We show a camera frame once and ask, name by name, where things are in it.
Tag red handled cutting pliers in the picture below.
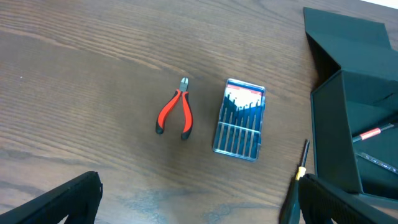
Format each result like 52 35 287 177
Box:
154 77 194 141

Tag blue precision screwdriver set case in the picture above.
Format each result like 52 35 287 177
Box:
212 78 266 161

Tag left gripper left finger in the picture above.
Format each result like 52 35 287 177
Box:
1 171 103 224

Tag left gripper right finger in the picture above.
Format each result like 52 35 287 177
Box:
298 174 397 224

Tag black open gift box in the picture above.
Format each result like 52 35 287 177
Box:
303 7 397 201

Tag black yellow screwdriver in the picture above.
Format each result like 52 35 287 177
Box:
279 139 310 224

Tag chrome combination wrench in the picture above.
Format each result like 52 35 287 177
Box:
354 151 397 174

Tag small claw hammer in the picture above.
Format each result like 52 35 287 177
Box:
353 122 397 143

